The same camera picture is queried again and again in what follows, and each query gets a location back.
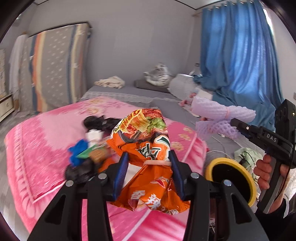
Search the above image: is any black plastic trash bag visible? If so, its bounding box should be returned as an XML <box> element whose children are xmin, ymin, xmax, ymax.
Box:
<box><xmin>65</xmin><ymin>115</ymin><xmax>120</xmax><ymax>183</ymax></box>

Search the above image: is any green noodle packet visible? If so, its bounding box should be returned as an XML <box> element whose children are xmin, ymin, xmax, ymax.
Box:
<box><xmin>76</xmin><ymin>144</ymin><xmax>111</xmax><ymax>164</ymax></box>

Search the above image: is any orange instant noodle wrapper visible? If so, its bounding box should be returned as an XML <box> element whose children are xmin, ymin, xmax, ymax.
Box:
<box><xmin>107</xmin><ymin>108</ymin><xmax>190</xmax><ymax>215</ymax></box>

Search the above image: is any person's right hand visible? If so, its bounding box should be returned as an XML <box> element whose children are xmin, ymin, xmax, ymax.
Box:
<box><xmin>253</xmin><ymin>153</ymin><xmax>291</xmax><ymax>214</ymax></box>

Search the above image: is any yellow black polishing disc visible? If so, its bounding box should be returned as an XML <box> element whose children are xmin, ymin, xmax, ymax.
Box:
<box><xmin>204</xmin><ymin>158</ymin><xmax>257</xmax><ymax>207</ymax></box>

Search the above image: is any purple foam net bundle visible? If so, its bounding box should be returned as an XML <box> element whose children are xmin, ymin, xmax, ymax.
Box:
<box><xmin>191</xmin><ymin>96</ymin><xmax>256</xmax><ymax>140</ymax></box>

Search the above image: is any pink floral bed sheet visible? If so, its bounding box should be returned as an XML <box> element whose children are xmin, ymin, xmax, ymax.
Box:
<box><xmin>4</xmin><ymin>95</ymin><xmax>209</xmax><ymax>241</ymax></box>

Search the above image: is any blue crumpled cloth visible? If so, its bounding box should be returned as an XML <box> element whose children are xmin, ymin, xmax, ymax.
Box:
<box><xmin>68</xmin><ymin>139</ymin><xmax>88</xmax><ymax>167</ymax></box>

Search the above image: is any blue curtain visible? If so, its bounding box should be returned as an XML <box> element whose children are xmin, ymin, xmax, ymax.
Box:
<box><xmin>194</xmin><ymin>1</ymin><xmax>284</xmax><ymax>130</ymax></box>

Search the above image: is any white tissue bundle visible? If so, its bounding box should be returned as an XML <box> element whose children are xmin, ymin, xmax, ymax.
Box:
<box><xmin>85</xmin><ymin>129</ymin><xmax>104</xmax><ymax>148</ymax></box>

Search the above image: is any baby doll in package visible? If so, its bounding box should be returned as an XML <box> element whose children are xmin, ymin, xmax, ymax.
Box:
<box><xmin>179</xmin><ymin>92</ymin><xmax>199</xmax><ymax>108</ymax></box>

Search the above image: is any light grey cushion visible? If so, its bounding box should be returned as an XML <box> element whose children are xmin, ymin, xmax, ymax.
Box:
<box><xmin>168</xmin><ymin>74</ymin><xmax>200</xmax><ymax>100</ymax></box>

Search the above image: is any white drawer cabinet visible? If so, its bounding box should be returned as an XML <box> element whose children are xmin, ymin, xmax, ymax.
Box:
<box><xmin>0</xmin><ymin>94</ymin><xmax>15</xmax><ymax>122</ymax></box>

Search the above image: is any striped plush cat toy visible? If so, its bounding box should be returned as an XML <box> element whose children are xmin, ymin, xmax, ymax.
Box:
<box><xmin>144</xmin><ymin>63</ymin><xmax>172</xmax><ymax>86</ymax></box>

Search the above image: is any grey pillow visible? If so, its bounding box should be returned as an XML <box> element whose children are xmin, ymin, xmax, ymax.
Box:
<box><xmin>134</xmin><ymin>79</ymin><xmax>170</xmax><ymax>93</ymax></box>

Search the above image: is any beige crumpled cloth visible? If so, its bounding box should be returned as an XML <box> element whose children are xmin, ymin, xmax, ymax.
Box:
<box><xmin>94</xmin><ymin>76</ymin><xmax>125</xmax><ymax>89</ymax></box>

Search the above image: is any striped upright mattress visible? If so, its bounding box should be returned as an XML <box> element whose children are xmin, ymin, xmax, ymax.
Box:
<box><xmin>18</xmin><ymin>23</ymin><xmax>91</xmax><ymax>113</ymax></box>

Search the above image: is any white hanging garment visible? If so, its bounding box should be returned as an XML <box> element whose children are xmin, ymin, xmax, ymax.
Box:
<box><xmin>9</xmin><ymin>34</ymin><xmax>28</xmax><ymax>100</ymax></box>

